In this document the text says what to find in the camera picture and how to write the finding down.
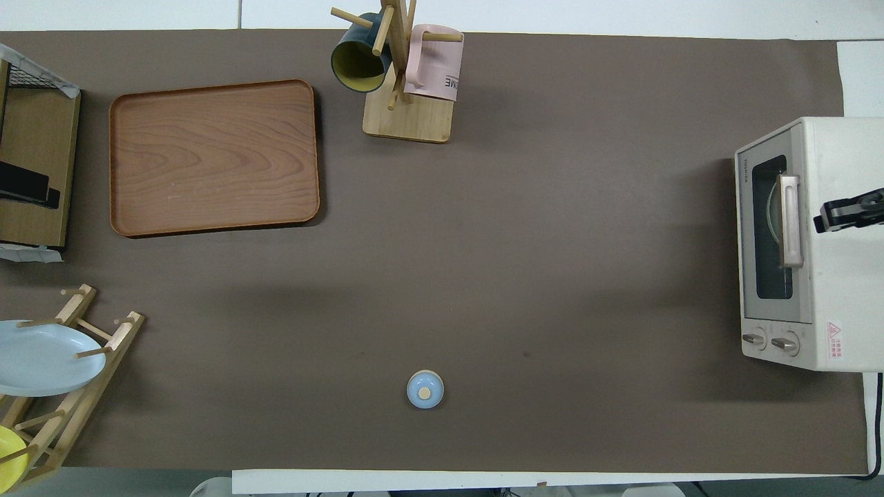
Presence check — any light blue plate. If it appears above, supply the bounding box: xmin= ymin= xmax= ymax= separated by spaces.
xmin=0 ymin=320 xmax=108 ymax=398

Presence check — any black oven power cable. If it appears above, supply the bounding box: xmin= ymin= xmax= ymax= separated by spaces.
xmin=846 ymin=371 xmax=884 ymax=482

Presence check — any yellow plate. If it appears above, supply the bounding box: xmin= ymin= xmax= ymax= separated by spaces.
xmin=0 ymin=425 xmax=30 ymax=491

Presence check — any oven glass door with handle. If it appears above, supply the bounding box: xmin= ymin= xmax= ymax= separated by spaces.
xmin=735 ymin=124 xmax=814 ymax=324

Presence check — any brown table mat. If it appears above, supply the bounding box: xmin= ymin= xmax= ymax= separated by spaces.
xmin=0 ymin=29 xmax=869 ymax=477

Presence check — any white toaster oven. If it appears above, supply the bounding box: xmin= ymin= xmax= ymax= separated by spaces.
xmin=733 ymin=116 xmax=884 ymax=373

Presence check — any white round object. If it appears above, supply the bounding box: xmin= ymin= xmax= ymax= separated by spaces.
xmin=190 ymin=476 xmax=233 ymax=497

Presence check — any wooden mug tree stand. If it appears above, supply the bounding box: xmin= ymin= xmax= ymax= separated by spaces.
xmin=330 ymin=0 xmax=465 ymax=144

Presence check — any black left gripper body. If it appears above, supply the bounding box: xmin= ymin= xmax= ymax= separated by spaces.
xmin=0 ymin=161 xmax=50 ymax=194

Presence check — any pink mug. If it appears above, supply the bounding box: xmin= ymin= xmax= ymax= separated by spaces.
xmin=404 ymin=24 xmax=465 ymax=103

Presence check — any wooden serving tray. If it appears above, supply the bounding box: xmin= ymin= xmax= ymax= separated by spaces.
xmin=109 ymin=79 xmax=321 ymax=238

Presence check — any dark teal mug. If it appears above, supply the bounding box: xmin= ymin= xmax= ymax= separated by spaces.
xmin=331 ymin=12 xmax=393 ymax=94

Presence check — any blue jar with wooden lid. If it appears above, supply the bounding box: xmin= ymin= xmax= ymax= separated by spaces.
xmin=407 ymin=370 xmax=445 ymax=409

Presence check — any wooden dish rack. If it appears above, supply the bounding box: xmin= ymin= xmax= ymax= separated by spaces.
xmin=0 ymin=283 xmax=146 ymax=494

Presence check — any white board strip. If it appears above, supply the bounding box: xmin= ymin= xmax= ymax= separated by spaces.
xmin=231 ymin=469 xmax=691 ymax=495

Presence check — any black wire mesh panel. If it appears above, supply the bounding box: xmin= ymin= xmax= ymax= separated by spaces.
xmin=0 ymin=43 xmax=81 ymax=97

